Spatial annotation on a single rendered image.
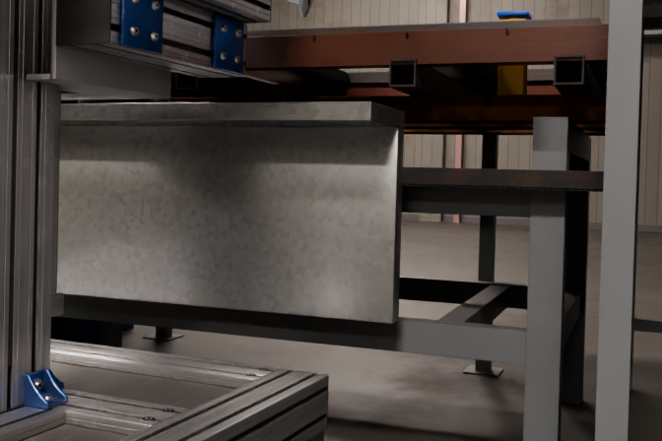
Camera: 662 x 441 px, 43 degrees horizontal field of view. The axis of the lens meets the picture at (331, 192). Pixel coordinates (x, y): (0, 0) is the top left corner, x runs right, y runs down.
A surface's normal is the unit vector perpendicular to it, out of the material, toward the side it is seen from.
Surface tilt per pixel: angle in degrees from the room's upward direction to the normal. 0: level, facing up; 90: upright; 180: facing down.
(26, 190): 90
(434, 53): 90
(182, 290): 90
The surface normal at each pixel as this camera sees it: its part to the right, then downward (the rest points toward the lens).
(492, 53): -0.35, 0.01
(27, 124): 0.92, 0.04
